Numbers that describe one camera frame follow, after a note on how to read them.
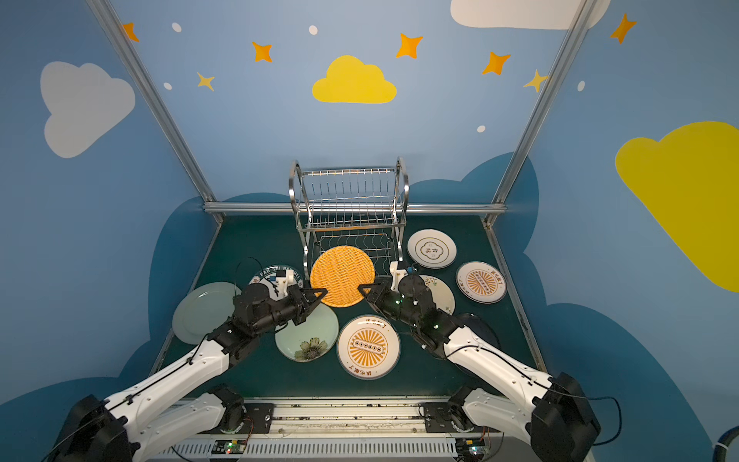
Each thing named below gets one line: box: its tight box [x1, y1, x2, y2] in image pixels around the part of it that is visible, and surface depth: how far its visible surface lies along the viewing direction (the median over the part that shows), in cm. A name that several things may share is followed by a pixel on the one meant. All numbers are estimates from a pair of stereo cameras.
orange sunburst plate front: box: [336, 313, 401, 381], surface depth 88 cm
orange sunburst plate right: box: [455, 260, 508, 306], surface depth 103 cm
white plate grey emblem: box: [407, 229, 458, 270], surface depth 114 cm
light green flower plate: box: [274, 303, 340, 363], surface depth 88 cm
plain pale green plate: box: [172, 281, 243, 345], surface depth 97 cm
